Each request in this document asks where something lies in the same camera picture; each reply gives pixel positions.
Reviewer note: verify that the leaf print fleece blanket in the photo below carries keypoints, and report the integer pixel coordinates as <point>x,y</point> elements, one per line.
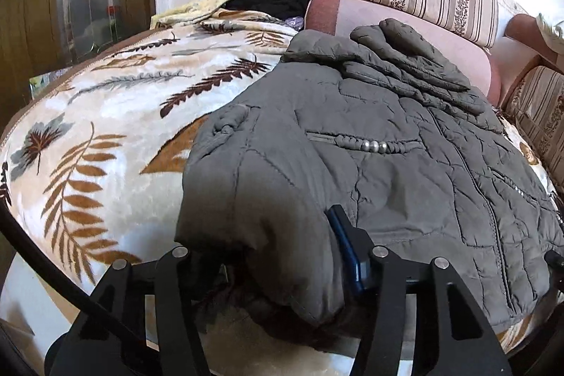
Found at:
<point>110,129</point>

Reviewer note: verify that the wooden cabinet with glass door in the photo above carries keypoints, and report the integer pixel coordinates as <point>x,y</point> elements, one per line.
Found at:
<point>35,6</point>

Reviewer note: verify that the pale yellow cloth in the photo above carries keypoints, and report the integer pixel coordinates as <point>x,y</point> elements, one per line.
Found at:
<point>194,8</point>

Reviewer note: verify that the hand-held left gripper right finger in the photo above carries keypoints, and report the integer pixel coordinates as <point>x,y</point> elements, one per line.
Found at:
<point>348,246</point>

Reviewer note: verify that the cream cloth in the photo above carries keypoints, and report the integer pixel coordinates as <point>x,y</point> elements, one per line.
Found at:
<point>550,30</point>

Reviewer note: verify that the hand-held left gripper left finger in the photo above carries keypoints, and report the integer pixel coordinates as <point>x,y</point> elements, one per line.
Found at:
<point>176,292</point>

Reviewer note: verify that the colourful printed packet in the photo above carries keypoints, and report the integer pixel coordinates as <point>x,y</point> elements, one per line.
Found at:
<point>46,81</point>

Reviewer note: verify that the grey quilted jacket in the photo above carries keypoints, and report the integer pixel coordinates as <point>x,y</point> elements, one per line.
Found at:
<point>352,182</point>

